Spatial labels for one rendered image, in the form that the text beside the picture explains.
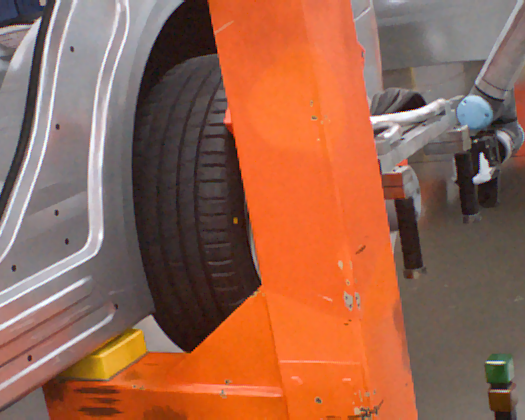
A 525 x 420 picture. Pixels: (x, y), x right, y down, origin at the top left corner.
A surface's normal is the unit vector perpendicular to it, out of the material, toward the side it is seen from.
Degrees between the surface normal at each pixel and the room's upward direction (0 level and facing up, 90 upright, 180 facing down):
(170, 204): 73
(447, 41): 108
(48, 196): 90
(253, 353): 90
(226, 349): 90
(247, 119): 90
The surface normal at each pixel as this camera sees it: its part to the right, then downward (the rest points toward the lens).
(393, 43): -0.22, 0.58
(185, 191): -0.53, -0.08
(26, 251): 0.85, -0.04
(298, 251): -0.50, 0.29
